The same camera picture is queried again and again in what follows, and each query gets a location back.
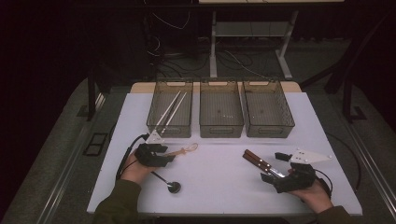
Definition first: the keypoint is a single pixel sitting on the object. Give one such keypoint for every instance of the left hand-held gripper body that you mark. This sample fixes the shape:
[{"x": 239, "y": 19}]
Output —
[{"x": 148, "y": 155}]

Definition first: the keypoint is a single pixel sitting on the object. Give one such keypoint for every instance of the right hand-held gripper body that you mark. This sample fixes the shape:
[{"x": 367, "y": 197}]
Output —
[{"x": 300, "y": 177}]

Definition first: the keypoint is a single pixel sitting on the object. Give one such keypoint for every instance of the clear amber plastic spoon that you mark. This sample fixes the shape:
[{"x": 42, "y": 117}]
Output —
[{"x": 179, "y": 151}]

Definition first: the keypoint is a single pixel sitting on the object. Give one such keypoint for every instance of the black metal spoon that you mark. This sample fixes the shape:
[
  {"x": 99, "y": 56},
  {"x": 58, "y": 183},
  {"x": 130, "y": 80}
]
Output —
[{"x": 174, "y": 187}]

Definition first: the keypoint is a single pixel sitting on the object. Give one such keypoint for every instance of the smoky clear plastic bin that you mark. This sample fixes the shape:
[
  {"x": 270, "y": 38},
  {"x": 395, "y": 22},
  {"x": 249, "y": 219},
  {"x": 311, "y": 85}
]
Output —
[
  {"x": 221, "y": 109},
  {"x": 183, "y": 118},
  {"x": 267, "y": 109}
]

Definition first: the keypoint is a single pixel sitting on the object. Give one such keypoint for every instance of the white chopstick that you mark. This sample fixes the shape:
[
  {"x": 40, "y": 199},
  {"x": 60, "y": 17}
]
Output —
[
  {"x": 176, "y": 109},
  {"x": 169, "y": 105}
]

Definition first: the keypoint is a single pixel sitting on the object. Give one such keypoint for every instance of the person's left hand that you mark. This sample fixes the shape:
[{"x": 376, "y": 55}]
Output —
[{"x": 135, "y": 172}]

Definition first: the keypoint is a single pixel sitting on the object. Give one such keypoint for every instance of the person's right hand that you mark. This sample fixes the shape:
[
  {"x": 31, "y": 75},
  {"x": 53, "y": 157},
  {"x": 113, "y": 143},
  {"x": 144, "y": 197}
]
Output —
[{"x": 316, "y": 196}]

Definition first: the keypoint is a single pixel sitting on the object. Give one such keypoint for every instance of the black metal stand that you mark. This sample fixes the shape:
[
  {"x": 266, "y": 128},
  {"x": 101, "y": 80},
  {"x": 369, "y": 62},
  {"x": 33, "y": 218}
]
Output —
[
  {"x": 347, "y": 99},
  {"x": 91, "y": 102}
]

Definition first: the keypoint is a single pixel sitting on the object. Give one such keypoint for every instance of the white desk with metal legs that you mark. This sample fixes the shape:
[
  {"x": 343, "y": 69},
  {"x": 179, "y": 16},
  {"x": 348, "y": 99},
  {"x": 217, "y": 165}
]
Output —
[{"x": 213, "y": 46}]

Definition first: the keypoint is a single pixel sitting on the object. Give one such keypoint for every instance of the metal floor rail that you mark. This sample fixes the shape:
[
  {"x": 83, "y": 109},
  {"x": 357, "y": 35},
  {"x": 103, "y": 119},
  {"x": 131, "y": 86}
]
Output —
[
  {"x": 375, "y": 174},
  {"x": 65, "y": 174}
]

